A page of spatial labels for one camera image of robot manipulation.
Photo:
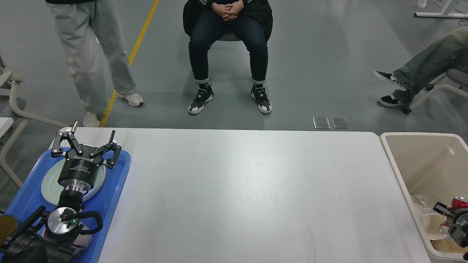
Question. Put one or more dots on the crushed red can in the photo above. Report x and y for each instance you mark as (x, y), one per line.
(460, 204)

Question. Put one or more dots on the seated person dark jeans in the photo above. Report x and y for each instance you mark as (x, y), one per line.
(204, 21)

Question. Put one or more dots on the green plate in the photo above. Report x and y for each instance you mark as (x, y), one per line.
(51, 189)

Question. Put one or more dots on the large brown paper bag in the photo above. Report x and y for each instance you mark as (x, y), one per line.
(448, 246)

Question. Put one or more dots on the chair under middle person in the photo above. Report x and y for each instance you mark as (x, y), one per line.
(229, 36)

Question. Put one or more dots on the white paper cup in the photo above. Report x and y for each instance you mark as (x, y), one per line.
(431, 223)

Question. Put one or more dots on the seated person on right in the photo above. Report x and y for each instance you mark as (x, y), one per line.
(449, 51)

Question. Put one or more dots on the floor socket plate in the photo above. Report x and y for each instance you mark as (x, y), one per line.
(340, 123)
(321, 123)

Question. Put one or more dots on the floor socket plate left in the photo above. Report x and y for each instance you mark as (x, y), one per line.
(321, 123)

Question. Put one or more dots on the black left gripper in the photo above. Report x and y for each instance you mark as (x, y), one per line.
(79, 170)

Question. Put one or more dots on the aluminium foil tray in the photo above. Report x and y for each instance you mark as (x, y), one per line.
(426, 202)

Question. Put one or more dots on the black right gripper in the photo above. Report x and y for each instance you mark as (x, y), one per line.
(458, 229)

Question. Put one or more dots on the white office chair right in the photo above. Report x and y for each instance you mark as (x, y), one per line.
(454, 75)

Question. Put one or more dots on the beige plastic bin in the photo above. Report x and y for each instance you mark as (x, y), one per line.
(434, 164)

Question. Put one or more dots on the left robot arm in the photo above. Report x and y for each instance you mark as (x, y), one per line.
(62, 234)

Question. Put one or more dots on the blue plastic tray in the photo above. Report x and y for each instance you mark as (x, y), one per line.
(29, 198)

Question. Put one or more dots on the floor socket plate right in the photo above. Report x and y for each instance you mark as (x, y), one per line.
(340, 123)

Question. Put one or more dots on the standing person grey trousers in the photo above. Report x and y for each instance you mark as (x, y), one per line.
(82, 27)

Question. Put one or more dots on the white desk leg far right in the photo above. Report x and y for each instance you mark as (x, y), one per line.
(445, 12)

